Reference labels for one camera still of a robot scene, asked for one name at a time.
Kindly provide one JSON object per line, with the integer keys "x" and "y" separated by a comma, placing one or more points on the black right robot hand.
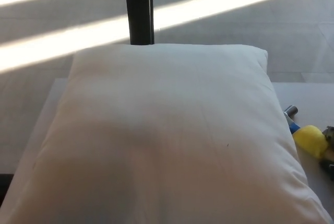
{"x": 329, "y": 134}

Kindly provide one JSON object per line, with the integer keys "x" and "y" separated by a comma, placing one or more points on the white pillow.
{"x": 167, "y": 135}

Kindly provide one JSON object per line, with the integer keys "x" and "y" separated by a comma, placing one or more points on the black vertical post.
{"x": 139, "y": 10}

